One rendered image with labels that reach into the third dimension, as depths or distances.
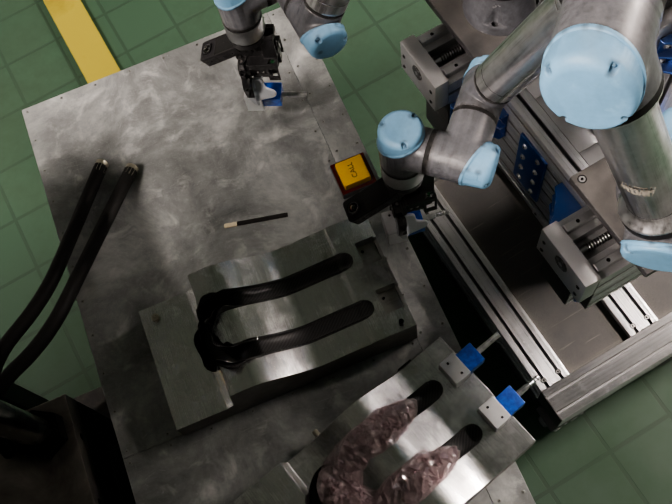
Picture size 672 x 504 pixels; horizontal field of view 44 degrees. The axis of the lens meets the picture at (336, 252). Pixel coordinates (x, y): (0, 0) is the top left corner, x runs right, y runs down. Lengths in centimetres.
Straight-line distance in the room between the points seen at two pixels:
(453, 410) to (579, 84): 79
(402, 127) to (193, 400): 69
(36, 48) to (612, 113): 260
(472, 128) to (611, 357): 113
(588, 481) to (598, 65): 167
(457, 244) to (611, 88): 144
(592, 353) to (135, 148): 128
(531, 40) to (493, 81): 12
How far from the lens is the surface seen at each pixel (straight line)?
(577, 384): 230
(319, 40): 147
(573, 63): 98
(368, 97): 289
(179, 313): 173
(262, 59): 170
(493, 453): 160
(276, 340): 162
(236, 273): 166
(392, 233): 163
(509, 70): 129
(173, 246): 185
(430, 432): 159
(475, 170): 133
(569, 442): 250
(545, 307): 236
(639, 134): 112
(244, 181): 188
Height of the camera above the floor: 243
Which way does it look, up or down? 67 degrees down
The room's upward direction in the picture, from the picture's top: 16 degrees counter-clockwise
